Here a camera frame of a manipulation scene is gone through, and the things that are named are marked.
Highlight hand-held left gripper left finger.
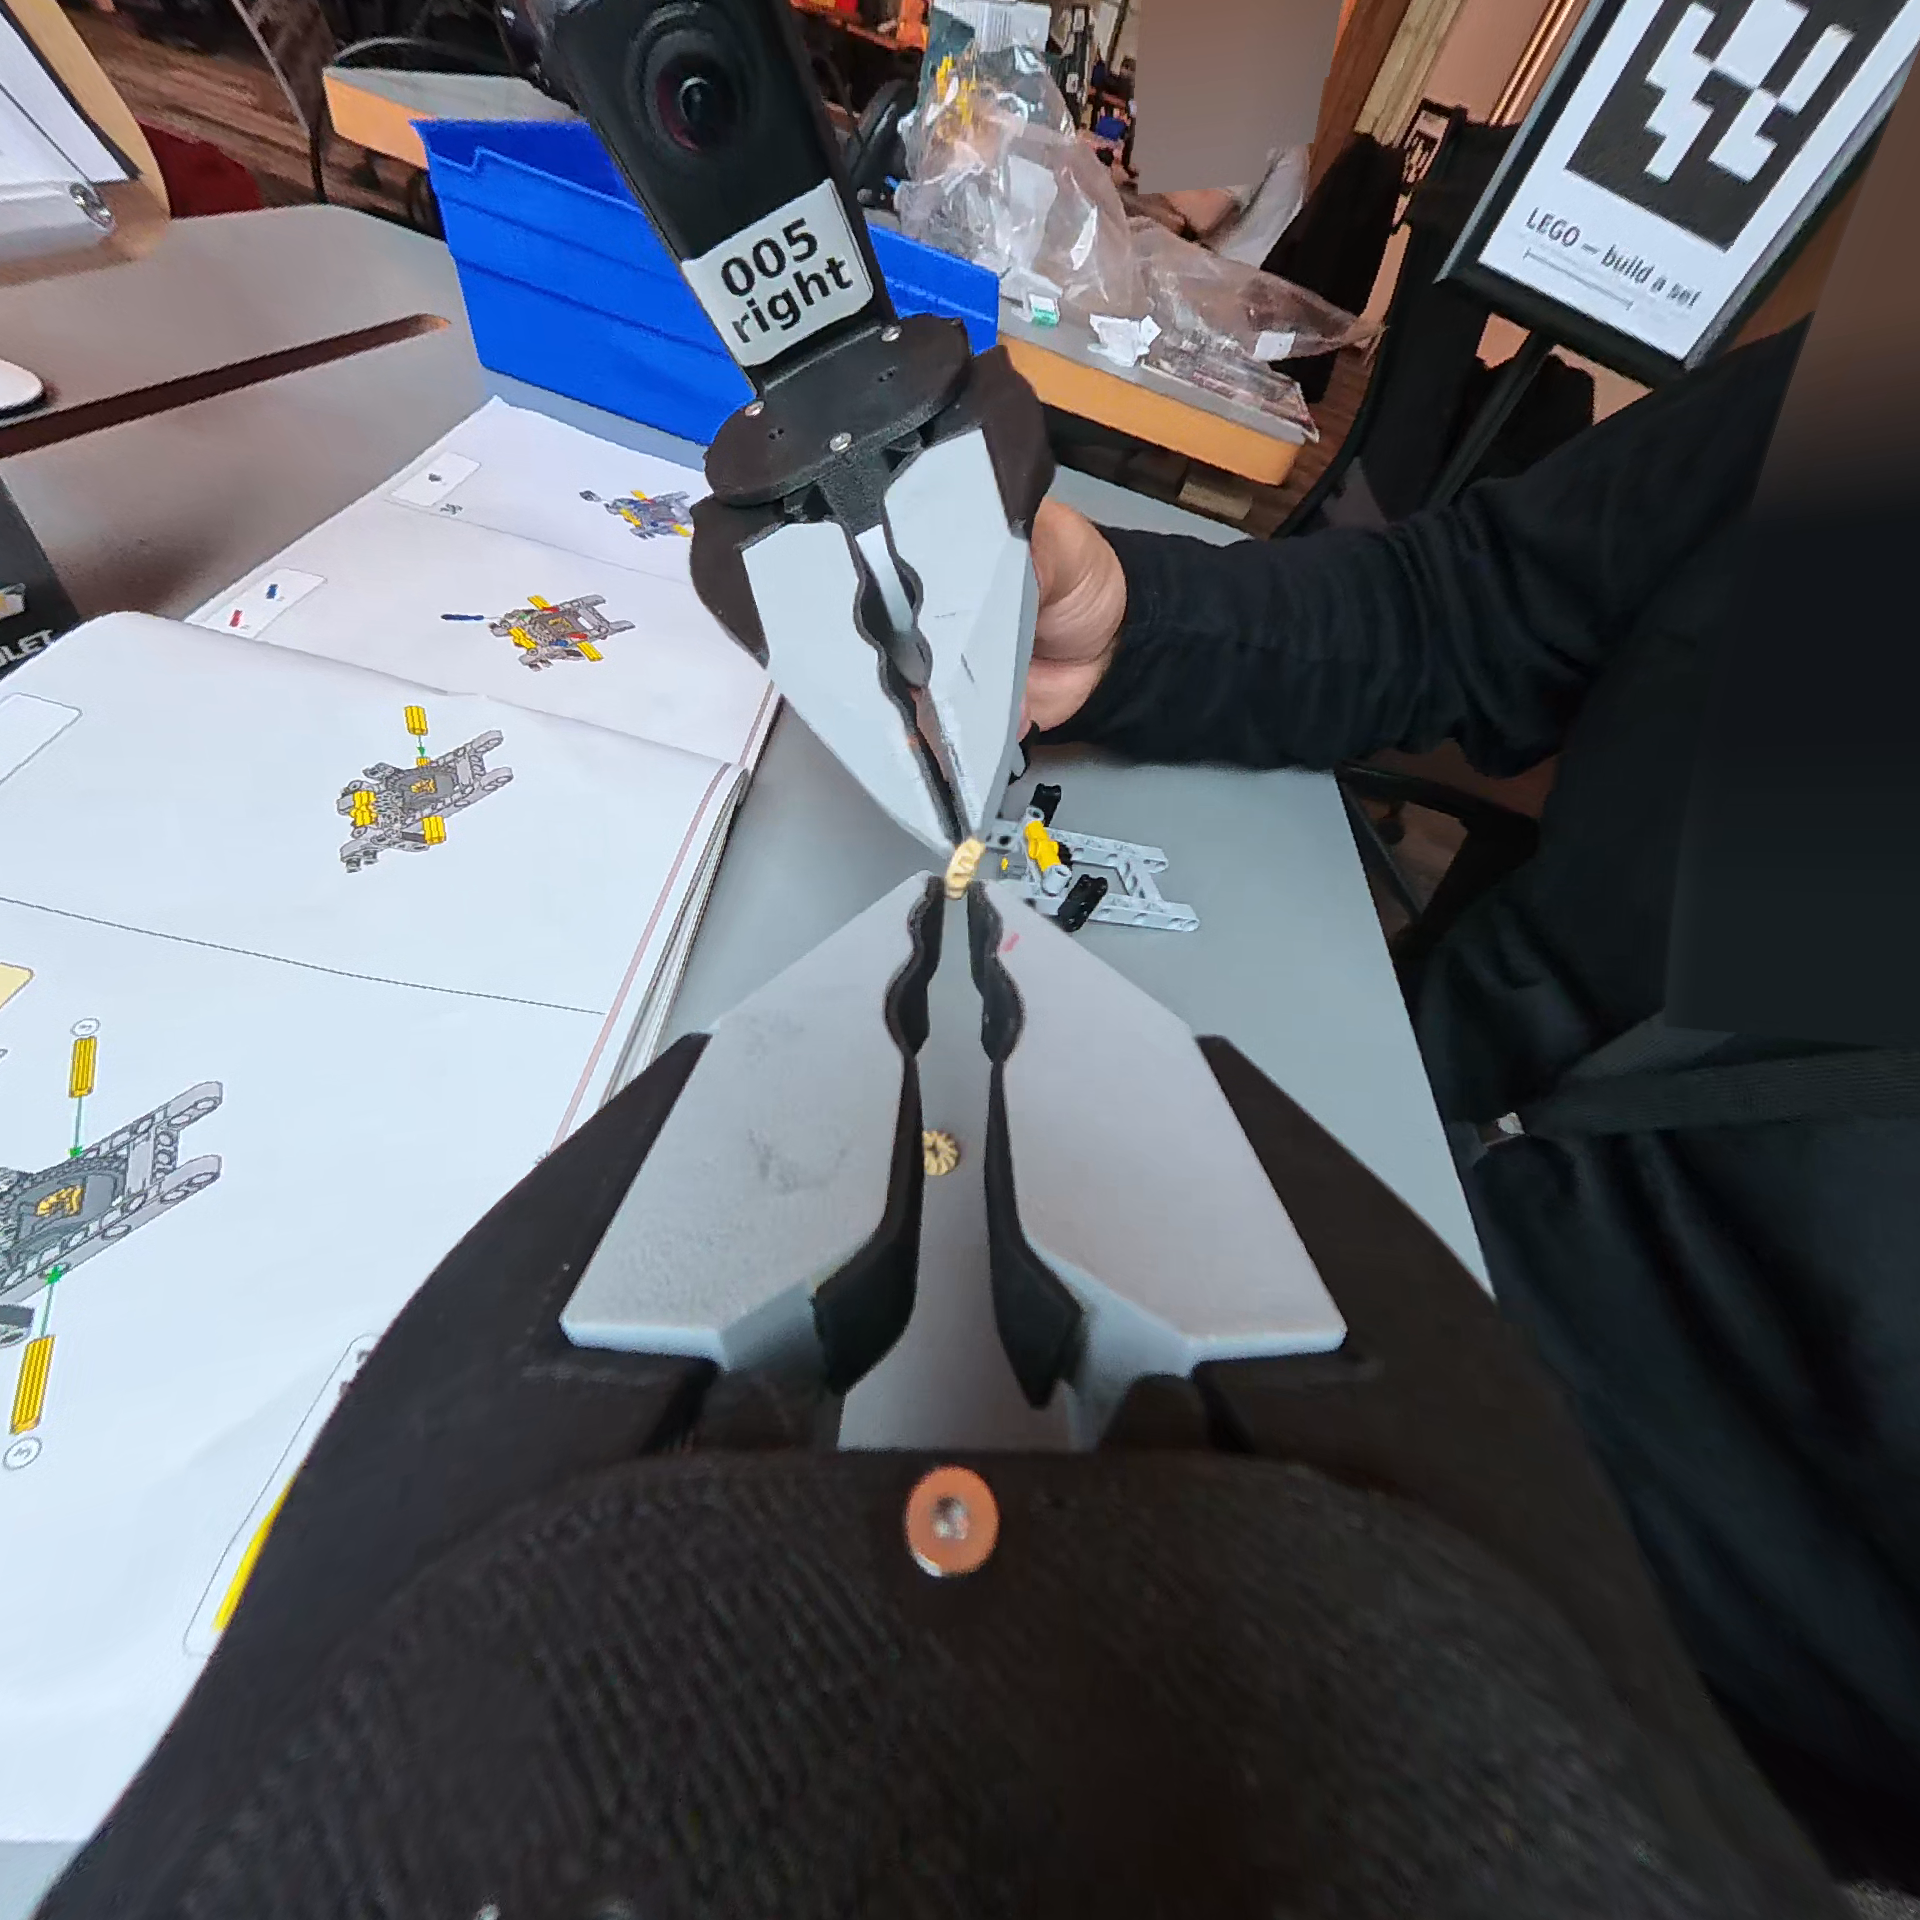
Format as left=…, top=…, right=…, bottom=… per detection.
left=560, top=874, right=946, bottom=1394

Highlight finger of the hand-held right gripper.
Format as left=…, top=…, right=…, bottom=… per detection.
left=883, top=435, right=1038, bottom=836
left=742, top=516, right=965, bottom=847

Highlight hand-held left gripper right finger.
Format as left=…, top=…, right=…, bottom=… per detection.
left=966, top=882, right=1348, bottom=1412

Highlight person's right forearm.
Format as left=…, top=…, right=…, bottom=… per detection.
left=1048, top=323, right=1824, bottom=782

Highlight black lego set box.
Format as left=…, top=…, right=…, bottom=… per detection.
left=0, top=479, right=85, bottom=684

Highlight person's right hand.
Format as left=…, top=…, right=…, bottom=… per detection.
left=1024, top=504, right=1130, bottom=742

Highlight wood edged table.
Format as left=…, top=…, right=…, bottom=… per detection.
left=322, top=60, right=1320, bottom=490

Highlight blue plastic bin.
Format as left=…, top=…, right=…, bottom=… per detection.
left=412, top=116, right=1004, bottom=444

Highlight pile of clear plastic bags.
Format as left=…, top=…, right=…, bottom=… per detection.
left=901, top=0, right=1366, bottom=400

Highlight white instruction booklet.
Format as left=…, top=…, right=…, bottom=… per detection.
left=0, top=399, right=781, bottom=1848

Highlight person's body in black clothing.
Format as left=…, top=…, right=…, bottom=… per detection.
left=1395, top=300, right=1920, bottom=1864

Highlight framed marker sign on easel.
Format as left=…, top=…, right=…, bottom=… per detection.
left=1411, top=0, right=1904, bottom=512

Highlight light grey lego frame assembly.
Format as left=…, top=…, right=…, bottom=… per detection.
left=982, top=779, right=1204, bottom=939

